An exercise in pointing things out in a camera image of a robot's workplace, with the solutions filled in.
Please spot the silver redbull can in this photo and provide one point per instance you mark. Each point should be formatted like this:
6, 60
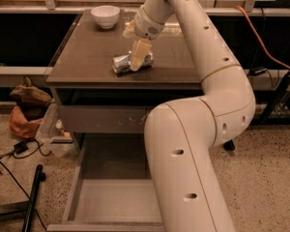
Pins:
122, 63

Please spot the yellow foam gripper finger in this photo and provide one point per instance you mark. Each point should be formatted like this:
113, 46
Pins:
140, 50
129, 30

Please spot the black table frame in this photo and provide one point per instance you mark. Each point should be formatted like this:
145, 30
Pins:
277, 109

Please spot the clear plastic bin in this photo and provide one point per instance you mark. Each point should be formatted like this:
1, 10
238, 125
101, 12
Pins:
52, 134

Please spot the white ceramic bowl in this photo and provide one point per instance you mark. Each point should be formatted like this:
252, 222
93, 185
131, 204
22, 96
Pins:
106, 16

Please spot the grey drawer cabinet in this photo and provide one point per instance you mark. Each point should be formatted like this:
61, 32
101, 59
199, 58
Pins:
92, 98

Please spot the black power adapter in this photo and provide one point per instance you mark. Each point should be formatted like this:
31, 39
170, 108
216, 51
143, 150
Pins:
20, 147

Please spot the open grey middle drawer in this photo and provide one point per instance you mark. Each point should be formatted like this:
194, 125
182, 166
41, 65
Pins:
112, 189

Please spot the black adapter on rail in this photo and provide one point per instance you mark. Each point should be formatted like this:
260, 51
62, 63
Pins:
257, 71

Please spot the orange cloth bag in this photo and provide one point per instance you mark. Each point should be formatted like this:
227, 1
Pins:
20, 126

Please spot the black metal stand leg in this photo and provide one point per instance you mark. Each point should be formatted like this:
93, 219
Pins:
25, 209

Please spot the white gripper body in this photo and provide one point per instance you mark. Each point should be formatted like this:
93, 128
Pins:
146, 27

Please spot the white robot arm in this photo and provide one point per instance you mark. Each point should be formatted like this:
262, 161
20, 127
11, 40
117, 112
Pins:
179, 134

